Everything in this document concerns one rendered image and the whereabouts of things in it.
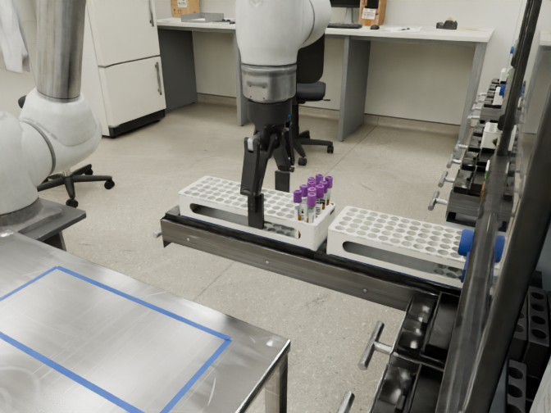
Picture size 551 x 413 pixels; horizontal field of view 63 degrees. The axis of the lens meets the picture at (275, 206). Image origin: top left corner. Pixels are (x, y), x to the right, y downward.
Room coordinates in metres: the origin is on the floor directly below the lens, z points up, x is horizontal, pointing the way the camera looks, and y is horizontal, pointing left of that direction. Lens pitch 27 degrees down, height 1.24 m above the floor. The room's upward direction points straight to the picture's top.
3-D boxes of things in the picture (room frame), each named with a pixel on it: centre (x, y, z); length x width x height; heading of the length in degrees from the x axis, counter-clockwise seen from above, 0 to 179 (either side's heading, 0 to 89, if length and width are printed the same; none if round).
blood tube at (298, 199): (0.69, -0.04, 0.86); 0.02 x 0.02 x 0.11
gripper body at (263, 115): (0.76, 0.01, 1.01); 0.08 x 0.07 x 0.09; 153
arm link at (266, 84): (0.76, 0.01, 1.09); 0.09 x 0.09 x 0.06
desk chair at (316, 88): (3.41, -0.17, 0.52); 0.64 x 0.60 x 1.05; 173
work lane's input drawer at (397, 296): (0.71, -0.08, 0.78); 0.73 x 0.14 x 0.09; 63
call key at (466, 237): (0.42, -0.21, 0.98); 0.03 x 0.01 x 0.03; 153
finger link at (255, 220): (0.71, 0.04, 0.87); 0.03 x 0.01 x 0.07; 63
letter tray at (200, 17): (4.49, 0.67, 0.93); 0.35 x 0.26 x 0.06; 157
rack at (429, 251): (0.63, -0.24, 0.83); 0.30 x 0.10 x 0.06; 63
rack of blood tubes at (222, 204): (0.77, 0.04, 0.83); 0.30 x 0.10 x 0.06; 63
